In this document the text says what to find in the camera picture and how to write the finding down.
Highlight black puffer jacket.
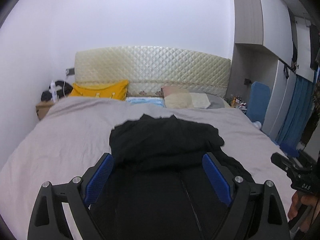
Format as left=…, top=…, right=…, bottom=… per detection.
left=91, top=115, right=253, bottom=239

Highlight right hand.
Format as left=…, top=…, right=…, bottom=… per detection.
left=287, top=191, right=318, bottom=220

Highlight blue curtain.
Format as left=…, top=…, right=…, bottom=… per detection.
left=276, top=75, right=315, bottom=148

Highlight plaid hanging garment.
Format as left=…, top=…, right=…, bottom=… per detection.
left=299, top=80, right=320, bottom=151

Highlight blue padded chair back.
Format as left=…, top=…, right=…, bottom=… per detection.
left=246, top=81, right=271, bottom=124

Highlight small items on shelf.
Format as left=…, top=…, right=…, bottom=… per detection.
left=226, top=95, right=247, bottom=111

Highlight grey bed duvet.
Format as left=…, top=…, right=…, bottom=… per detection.
left=1, top=97, right=294, bottom=239

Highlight cream folded towel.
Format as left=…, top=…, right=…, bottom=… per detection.
left=190, top=93, right=210, bottom=109

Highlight wooden nightstand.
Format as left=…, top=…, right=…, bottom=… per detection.
left=35, top=101, right=54, bottom=120

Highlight grey white wardrobe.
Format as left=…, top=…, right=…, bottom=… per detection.
left=227, top=0, right=315, bottom=140

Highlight beige pillow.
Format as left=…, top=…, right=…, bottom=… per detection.
left=164, top=93, right=194, bottom=109

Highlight white spray bottle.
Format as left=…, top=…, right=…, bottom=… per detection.
left=50, top=81, right=58, bottom=103

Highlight black bag on nightstand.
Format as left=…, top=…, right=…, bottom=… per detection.
left=41, top=80, right=73, bottom=102

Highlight pink pillow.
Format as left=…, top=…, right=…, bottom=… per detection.
left=161, top=86, right=189, bottom=98

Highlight light blue bed sheet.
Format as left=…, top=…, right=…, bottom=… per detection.
left=125, top=96, right=165, bottom=108

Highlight yellow pillow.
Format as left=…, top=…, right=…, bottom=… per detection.
left=69, top=80, right=129, bottom=101

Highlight cream quilted headboard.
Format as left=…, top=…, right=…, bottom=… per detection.
left=74, top=46, right=231, bottom=97

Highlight wall power socket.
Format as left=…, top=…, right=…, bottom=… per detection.
left=66, top=68, right=75, bottom=76

